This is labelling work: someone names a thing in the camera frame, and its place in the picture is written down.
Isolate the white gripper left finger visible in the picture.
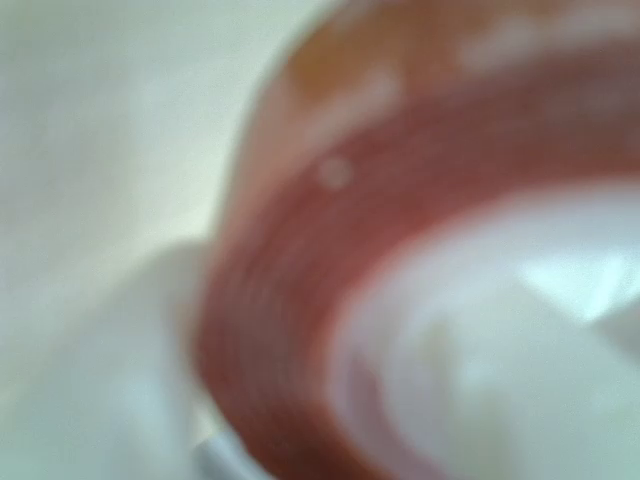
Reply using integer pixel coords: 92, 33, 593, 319
0, 238, 251, 480

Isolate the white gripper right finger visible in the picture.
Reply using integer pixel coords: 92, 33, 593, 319
517, 249, 640, 361

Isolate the small red tape roll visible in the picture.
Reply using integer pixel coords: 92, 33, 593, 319
195, 0, 640, 480

